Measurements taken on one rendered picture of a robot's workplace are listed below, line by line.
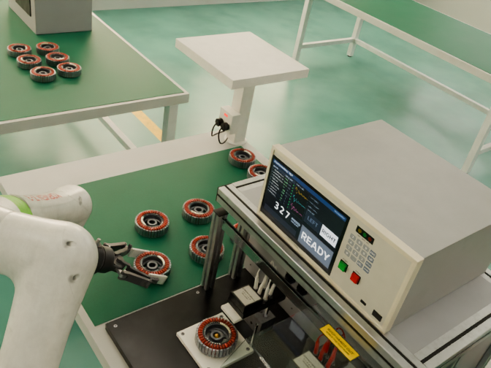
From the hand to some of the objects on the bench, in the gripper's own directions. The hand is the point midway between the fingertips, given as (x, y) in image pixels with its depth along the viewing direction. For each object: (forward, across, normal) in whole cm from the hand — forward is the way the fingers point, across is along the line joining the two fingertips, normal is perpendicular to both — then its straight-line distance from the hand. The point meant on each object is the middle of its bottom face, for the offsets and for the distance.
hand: (151, 266), depth 165 cm
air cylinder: (+15, -32, -8) cm, 37 cm away
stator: (+24, +18, -12) cm, 33 cm away
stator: (+1, 0, +2) cm, 2 cm away
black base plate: (+5, -45, 0) cm, 45 cm away
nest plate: (+2, -33, -1) cm, 33 cm away
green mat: (+21, +20, -10) cm, 31 cm away
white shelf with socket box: (+50, +48, -26) cm, 74 cm away
